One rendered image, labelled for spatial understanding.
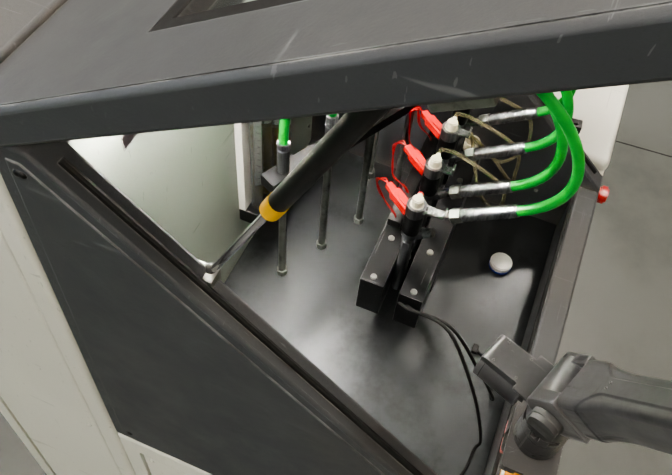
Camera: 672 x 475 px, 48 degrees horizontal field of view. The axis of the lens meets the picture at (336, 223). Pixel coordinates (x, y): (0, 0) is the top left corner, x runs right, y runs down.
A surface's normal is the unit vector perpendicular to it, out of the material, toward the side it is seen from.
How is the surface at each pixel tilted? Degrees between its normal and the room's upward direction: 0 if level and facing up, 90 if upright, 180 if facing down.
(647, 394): 59
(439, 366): 0
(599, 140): 0
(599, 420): 93
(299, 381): 43
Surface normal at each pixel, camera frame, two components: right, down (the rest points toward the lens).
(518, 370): -0.14, -0.50
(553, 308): 0.07, -0.59
